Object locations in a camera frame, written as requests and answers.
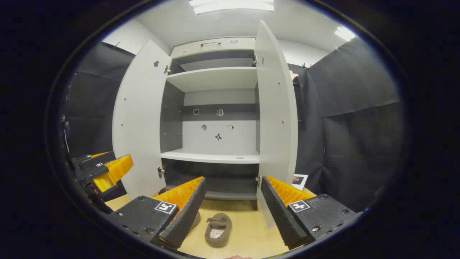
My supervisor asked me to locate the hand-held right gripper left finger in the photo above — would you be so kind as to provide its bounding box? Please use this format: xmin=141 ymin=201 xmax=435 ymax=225
xmin=106 ymin=176 xmax=208 ymax=250

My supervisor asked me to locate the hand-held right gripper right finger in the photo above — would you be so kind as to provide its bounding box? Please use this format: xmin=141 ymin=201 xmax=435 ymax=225
xmin=260 ymin=175 xmax=361 ymax=250

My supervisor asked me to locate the white shoe cabinet door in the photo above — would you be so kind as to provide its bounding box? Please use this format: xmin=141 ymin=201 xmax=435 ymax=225
xmin=254 ymin=20 xmax=299 ymax=229
xmin=112 ymin=40 xmax=173 ymax=200

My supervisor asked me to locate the white cabinet drawer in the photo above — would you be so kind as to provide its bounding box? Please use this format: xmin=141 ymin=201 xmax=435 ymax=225
xmin=171 ymin=37 xmax=256 ymax=60

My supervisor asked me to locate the white book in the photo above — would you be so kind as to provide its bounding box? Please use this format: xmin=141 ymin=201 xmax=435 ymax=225
xmin=292 ymin=174 xmax=309 ymax=191

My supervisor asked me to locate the ceiling light panel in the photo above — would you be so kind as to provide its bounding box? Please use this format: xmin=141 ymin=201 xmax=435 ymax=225
xmin=334 ymin=26 xmax=356 ymax=42
xmin=189 ymin=0 xmax=274 ymax=15

